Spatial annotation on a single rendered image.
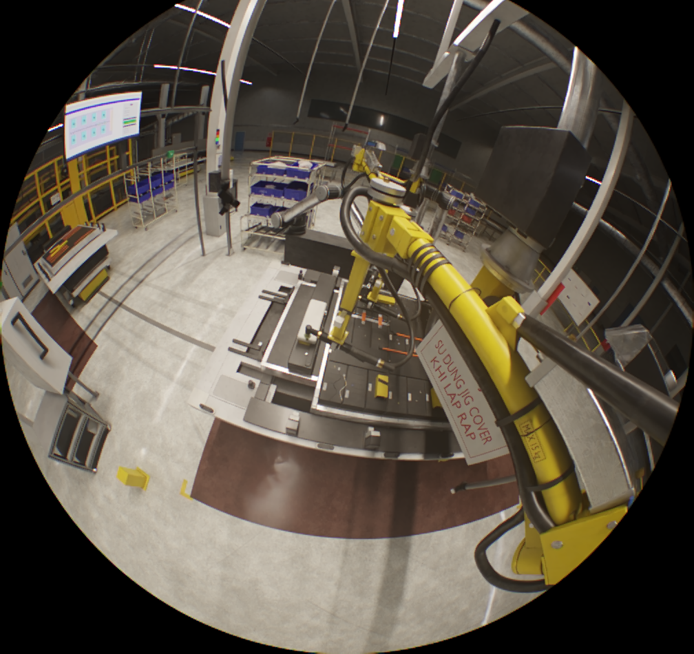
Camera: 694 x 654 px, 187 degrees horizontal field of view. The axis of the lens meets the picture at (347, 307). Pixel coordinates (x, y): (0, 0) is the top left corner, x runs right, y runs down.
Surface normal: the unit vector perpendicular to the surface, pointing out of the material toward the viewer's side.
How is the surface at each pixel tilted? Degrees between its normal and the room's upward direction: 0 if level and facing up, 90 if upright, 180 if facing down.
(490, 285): 90
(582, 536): 90
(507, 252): 77
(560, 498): 64
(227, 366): 0
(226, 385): 0
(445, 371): 90
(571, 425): 90
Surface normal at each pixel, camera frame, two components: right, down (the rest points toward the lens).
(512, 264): -0.66, 0.17
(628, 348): -0.94, 0.04
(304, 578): 0.23, -0.69
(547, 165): -0.96, -0.25
